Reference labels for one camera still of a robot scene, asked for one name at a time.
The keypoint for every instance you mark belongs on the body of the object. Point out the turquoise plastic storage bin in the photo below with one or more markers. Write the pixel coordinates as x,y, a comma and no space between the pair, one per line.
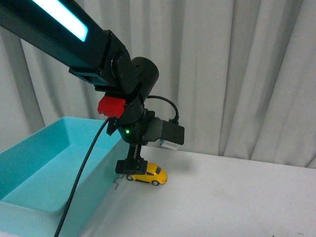
38,173

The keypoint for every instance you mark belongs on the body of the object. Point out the grey pleated curtain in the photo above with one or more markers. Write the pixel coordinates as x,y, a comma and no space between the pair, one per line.
241,72

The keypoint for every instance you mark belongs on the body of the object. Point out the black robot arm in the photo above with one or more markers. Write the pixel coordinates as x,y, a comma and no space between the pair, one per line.
63,30

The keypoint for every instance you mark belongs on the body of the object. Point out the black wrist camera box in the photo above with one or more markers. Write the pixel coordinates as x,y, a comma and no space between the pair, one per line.
172,135

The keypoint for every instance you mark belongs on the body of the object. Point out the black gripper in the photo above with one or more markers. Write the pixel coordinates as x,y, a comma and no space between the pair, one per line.
137,134

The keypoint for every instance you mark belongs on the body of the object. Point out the red plastic clip block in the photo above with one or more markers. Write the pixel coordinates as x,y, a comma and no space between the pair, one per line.
111,106

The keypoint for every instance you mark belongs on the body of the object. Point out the yellow beetle toy car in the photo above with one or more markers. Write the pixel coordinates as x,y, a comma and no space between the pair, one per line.
154,175

